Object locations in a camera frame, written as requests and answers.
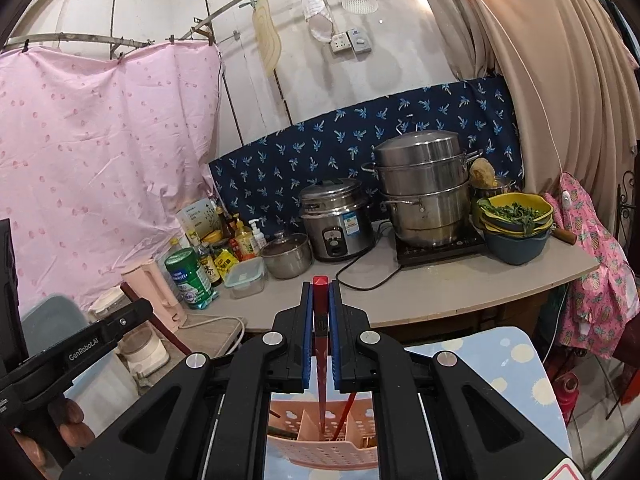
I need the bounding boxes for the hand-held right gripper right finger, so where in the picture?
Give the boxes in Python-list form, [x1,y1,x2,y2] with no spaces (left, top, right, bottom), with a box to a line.
[328,282,575,480]

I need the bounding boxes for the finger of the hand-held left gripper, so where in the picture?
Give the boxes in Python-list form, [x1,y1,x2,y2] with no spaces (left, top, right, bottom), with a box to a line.
[5,298,154,411]

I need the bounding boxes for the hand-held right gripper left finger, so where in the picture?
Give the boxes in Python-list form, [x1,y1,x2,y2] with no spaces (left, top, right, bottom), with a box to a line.
[60,281,314,480]

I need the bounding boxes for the bright red chopstick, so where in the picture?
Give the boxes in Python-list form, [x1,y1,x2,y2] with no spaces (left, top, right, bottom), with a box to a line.
[311,275,331,428]
[332,393,359,442]

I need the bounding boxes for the pink perforated utensil basket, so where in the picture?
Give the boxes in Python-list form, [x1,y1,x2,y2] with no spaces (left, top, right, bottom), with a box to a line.
[266,393,379,472]

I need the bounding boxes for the person's left hand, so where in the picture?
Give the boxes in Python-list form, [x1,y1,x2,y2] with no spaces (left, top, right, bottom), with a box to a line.
[12,397,87,468]

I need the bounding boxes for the white food chopper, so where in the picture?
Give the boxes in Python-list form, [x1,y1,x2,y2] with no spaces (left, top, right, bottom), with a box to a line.
[89,287,171,377]

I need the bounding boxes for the small steel pot with lid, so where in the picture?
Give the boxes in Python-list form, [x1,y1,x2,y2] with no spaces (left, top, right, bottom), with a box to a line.
[259,231,314,280]

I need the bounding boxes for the glass food container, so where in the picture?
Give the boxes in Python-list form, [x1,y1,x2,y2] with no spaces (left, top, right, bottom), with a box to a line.
[223,256,266,300]

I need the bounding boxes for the wood-grain side shelf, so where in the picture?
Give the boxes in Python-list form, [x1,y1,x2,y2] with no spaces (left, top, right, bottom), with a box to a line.
[176,315,247,357]

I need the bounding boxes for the yellow packet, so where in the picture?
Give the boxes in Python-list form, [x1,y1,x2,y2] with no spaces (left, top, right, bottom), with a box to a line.
[214,250,239,282]

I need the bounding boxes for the white pump bottle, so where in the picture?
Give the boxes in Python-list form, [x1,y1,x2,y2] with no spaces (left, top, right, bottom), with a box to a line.
[248,218,268,254]

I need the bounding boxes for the yellow bottle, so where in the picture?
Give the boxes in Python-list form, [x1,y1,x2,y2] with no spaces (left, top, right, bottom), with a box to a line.
[232,219,256,261]

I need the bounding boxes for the green can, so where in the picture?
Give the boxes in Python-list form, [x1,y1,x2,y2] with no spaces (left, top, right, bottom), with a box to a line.
[164,247,220,310]

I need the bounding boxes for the steel rice cooker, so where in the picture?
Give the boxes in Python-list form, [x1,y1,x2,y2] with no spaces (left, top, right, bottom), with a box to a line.
[298,178,376,263]

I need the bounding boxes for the dark sauce bottle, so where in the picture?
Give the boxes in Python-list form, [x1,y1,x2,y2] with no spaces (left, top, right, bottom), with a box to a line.
[197,244,224,289]

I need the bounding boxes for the beige counter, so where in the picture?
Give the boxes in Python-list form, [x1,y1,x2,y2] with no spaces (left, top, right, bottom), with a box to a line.
[215,220,601,334]

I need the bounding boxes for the black induction cooktop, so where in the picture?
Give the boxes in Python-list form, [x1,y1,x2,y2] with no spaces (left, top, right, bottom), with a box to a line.
[394,232,489,267]

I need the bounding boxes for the white carton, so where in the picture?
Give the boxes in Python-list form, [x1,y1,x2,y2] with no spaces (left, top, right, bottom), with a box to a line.
[175,198,221,246]

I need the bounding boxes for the pink dotted cloth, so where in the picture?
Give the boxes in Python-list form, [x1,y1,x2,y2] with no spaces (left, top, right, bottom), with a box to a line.
[0,41,224,312]

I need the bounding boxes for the blue polka-dot tablecloth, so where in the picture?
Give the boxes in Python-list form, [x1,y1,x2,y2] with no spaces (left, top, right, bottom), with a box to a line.
[404,326,574,462]

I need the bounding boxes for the large steel steamer pot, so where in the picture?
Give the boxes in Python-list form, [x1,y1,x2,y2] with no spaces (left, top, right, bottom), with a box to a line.
[360,129,484,249]

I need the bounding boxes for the navy printed cloth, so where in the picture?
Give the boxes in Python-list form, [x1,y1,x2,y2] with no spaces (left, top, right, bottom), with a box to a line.
[207,74,527,242]

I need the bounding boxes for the blue bowl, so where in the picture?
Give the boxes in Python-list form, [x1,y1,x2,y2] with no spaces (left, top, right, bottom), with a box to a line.
[482,230,552,266]

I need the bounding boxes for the stack of bowls with greens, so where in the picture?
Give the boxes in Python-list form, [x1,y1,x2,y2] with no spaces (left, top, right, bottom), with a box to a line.
[474,192,555,239]

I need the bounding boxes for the ginger root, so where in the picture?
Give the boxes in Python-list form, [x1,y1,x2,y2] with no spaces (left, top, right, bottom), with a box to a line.
[468,157,499,189]

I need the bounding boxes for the red flask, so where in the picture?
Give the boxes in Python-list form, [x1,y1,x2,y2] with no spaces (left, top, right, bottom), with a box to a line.
[554,371,577,424]

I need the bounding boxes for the pink pineapple print cloth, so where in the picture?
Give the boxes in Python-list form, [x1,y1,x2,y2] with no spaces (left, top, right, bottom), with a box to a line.
[542,172,639,362]

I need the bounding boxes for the curved metal rod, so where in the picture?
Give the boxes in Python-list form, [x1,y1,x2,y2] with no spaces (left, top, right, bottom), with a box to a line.
[0,0,351,53]

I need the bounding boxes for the beige hanging cutting board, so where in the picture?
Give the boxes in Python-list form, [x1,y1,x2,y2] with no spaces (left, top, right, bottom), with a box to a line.
[251,0,283,79]

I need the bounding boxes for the beige curtain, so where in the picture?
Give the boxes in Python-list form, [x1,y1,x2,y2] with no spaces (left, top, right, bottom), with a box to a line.
[414,0,640,222]

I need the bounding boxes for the black power cable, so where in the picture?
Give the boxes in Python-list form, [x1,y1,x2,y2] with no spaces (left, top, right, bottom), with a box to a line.
[335,220,402,292]

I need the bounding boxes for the white power cable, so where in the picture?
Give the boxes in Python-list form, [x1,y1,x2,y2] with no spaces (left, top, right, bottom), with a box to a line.
[184,314,246,357]

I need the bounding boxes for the wall switch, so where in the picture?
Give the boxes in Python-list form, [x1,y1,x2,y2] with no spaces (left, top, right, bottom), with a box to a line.
[347,27,374,54]

